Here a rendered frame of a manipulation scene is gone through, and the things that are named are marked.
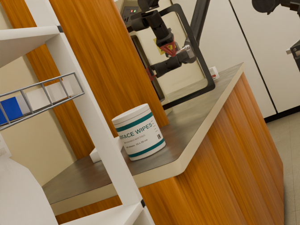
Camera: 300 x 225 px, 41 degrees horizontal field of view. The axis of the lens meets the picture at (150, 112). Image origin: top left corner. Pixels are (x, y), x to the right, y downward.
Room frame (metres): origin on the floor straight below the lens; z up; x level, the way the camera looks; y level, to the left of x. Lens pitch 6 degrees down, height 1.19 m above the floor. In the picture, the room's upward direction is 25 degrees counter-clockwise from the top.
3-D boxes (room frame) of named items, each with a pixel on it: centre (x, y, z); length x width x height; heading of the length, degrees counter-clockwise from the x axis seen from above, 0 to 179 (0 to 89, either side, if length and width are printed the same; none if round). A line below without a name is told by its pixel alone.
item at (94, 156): (1.63, 0.22, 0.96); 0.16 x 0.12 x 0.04; 176
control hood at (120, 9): (1.91, -0.11, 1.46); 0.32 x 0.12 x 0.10; 158
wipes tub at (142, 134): (1.29, 0.06, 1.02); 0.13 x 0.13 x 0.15
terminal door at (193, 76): (1.74, -0.16, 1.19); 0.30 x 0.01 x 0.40; 73
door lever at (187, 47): (1.69, -0.22, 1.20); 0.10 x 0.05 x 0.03; 73
